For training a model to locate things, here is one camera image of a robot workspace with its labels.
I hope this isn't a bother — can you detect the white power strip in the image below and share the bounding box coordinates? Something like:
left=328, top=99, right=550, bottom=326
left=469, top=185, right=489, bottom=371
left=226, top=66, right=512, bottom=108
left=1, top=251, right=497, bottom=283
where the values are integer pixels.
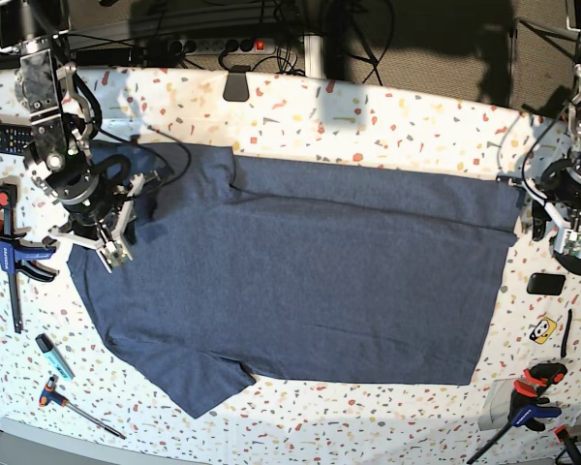
left=161, top=37, right=276, bottom=56

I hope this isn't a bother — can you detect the yellow cartoon sticker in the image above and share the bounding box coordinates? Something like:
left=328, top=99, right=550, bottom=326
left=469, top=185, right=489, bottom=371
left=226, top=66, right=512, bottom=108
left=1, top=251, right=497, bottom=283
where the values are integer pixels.
left=529, top=317, right=557, bottom=345

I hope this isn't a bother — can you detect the clear plastic bag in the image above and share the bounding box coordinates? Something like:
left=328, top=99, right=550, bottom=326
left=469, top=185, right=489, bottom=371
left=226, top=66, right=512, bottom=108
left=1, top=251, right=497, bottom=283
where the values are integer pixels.
left=477, top=379, right=514, bottom=431

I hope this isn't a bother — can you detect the blue black bar clamp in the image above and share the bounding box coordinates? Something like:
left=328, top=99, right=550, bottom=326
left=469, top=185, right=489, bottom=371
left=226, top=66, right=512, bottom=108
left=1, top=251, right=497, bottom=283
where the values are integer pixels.
left=0, top=183, right=57, bottom=334

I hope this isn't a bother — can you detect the blue T-shirt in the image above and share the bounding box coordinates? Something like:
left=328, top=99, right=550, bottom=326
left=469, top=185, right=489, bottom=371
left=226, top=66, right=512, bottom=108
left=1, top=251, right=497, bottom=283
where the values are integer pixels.
left=66, top=141, right=524, bottom=420

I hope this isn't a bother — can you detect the teal highlighter marker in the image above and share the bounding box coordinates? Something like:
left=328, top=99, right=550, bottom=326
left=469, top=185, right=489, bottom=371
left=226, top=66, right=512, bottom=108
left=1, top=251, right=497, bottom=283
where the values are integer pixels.
left=35, top=333, right=75, bottom=381

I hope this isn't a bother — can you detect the orange handled T screwdriver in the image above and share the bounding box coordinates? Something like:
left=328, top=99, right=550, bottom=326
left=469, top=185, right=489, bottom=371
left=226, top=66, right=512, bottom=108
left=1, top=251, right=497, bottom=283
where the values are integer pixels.
left=39, top=375, right=126, bottom=440

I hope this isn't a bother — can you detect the black TV remote control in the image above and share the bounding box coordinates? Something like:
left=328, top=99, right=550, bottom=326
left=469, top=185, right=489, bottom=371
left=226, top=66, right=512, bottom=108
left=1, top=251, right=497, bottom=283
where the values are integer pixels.
left=0, top=123, right=33, bottom=156

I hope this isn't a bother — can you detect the small black case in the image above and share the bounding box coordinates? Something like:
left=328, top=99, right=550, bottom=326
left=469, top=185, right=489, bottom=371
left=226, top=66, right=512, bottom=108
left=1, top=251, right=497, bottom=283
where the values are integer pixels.
left=527, top=272, right=566, bottom=296

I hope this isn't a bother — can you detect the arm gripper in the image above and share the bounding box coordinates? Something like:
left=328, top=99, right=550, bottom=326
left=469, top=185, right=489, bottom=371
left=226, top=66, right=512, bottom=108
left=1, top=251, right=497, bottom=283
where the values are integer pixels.
left=532, top=198, right=581, bottom=276
left=48, top=171, right=158, bottom=272

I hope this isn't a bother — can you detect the black table clip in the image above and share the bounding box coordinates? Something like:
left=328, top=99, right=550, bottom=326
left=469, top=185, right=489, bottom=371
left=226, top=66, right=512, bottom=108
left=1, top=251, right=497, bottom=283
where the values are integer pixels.
left=223, top=65, right=251, bottom=103

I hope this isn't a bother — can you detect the white table leg post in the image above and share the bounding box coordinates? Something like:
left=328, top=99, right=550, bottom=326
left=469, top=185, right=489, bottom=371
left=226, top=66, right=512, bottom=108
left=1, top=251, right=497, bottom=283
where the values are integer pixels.
left=303, top=34, right=326, bottom=79

